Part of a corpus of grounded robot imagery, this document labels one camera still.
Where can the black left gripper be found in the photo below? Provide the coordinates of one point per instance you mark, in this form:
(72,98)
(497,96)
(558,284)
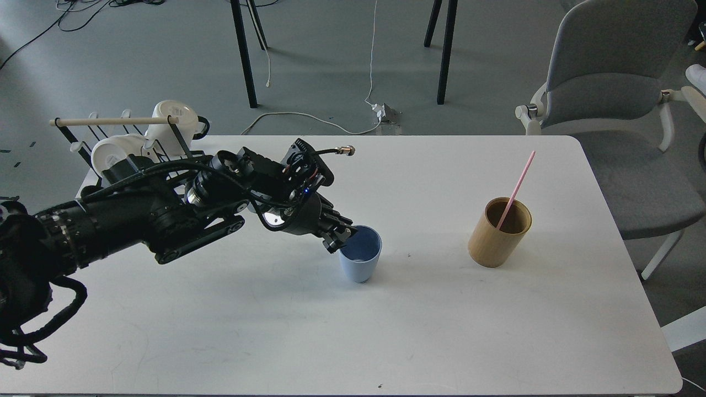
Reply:
(316,216)

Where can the blue plastic cup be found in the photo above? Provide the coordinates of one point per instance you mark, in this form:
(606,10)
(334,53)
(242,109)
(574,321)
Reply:
(360,253)

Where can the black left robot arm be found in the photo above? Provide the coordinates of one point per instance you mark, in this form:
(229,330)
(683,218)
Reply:
(173,208)

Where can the white power plug adapter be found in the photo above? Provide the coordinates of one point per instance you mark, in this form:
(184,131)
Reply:
(379,111)

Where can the bamboo cylinder holder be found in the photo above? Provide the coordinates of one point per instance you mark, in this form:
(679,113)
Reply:
(490,246)

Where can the white mug upper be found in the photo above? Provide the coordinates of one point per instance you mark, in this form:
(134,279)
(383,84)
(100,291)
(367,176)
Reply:
(174,139)

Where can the white mug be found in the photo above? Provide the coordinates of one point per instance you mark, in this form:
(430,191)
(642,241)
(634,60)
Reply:
(174,139)
(109,156)

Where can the white mug lower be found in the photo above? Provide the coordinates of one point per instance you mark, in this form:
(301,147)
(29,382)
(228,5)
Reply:
(109,156)

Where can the black table leg left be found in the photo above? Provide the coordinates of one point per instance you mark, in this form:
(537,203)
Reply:
(243,49)

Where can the black table leg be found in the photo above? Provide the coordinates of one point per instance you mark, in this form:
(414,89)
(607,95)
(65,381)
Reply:
(243,49)
(450,27)

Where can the black table leg right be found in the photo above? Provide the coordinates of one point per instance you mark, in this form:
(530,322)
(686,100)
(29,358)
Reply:
(450,27)

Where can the grey office chair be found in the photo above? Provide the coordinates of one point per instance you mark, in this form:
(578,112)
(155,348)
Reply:
(606,63)

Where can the black wire mug rack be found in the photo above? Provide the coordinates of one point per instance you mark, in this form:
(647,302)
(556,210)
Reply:
(84,134)

